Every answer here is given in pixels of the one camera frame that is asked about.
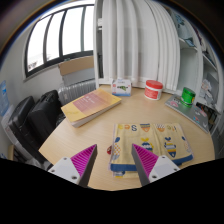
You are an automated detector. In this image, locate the green round tin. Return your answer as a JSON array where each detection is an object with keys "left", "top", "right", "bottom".
[{"left": 180, "top": 86, "right": 197, "bottom": 108}]

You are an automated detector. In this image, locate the yellow fish-print towel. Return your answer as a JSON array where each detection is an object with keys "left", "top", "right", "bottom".
[{"left": 109, "top": 122, "right": 194, "bottom": 178}]

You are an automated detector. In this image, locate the grey laptop with stickers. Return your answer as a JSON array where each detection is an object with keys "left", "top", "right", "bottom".
[{"left": 164, "top": 94, "right": 211, "bottom": 134}]

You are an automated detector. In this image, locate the black-framed window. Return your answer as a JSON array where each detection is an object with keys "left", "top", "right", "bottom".
[{"left": 23, "top": 3, "right": 95, "bottom": 79}]

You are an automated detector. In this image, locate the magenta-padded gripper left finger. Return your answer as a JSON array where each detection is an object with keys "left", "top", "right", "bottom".
[{"left": 48, "top": 143, "right": 99, "bottom": 188}]

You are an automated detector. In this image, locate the white shelf unit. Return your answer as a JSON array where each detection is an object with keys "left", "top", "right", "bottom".
[{"left": 169, "top": 6, "right": 224, "bottom": 124}]

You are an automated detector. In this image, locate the white radiator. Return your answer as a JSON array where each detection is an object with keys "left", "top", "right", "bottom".
[{"left": 58, "top": 79, "right": 98, "bottom": 106}]

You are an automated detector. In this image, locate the black padded chair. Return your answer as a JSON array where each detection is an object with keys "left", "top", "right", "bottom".
[
  {"left": 27, "top": 89, "right": 64, "bottom": 148},
  {"left": 7, "top": 95, "right": 36, "bottom": 159}
]

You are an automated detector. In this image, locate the brown cardboard box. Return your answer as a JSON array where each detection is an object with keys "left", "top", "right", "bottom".
[{"left": 58, "top": 55, "right": 96, "bottom": 87}]

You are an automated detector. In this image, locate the white curtain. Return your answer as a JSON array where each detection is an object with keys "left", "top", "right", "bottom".
[{"left": 99, "top": 0, "right": 181, "bottom": 93}]

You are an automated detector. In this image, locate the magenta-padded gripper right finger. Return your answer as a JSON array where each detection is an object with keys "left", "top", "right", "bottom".
[{"left": 131, "top": 143, "right": 181, "bottom": 187}]

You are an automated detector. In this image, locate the yellow and pink book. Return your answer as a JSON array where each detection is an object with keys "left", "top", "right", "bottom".
[{"left": 60, "top": 87, "right": 123, "bottom": 129}]

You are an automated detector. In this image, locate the blue water bottle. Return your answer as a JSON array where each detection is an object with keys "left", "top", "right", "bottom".
[{"left": 0, "top": 79, "right": 10, "bottom": 116}]

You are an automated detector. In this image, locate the white jar with red lid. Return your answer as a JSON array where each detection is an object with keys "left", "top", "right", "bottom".
[{"left": 143, "top": 79, "right": 164, "bottom": 101}]

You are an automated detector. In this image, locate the small white cardboard box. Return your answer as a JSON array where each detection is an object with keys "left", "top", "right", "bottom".
[{"left": 111, "top": 78, "right": 133, "bottom": 98}]

